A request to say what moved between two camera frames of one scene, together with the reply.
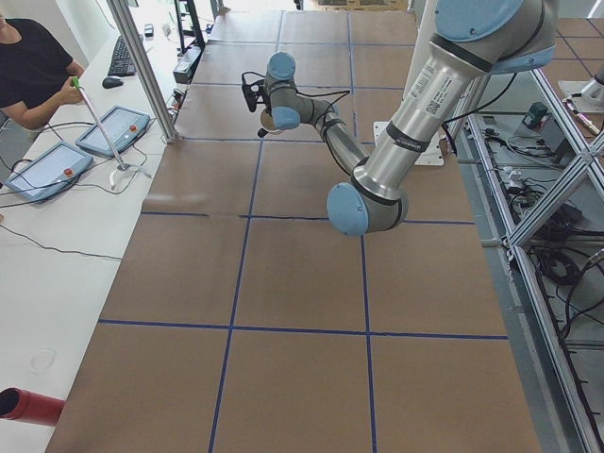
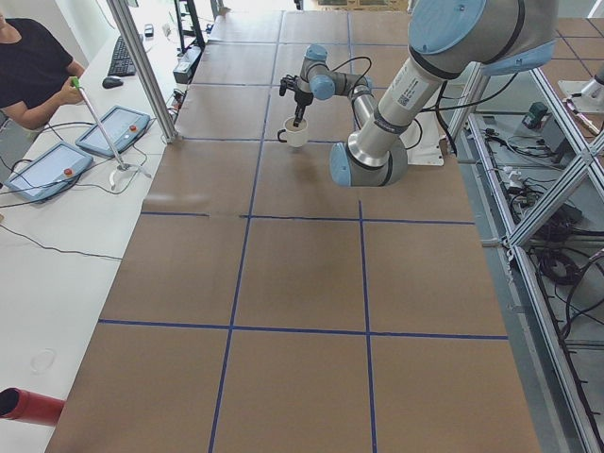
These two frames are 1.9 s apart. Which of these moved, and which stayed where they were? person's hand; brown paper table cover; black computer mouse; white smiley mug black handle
Moved: white smiley mug black handle
Stayed: person's hand; brown paper table cover; black computer mouse
